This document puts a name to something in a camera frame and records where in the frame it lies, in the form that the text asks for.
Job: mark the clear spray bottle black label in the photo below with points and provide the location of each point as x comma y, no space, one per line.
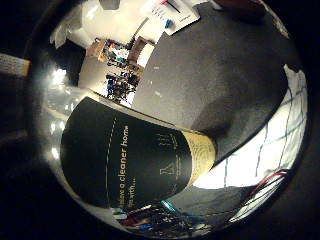
133,156

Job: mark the white checked cloth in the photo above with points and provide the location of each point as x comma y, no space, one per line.
266,146

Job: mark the patterned cup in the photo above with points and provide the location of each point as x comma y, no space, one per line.
173,15

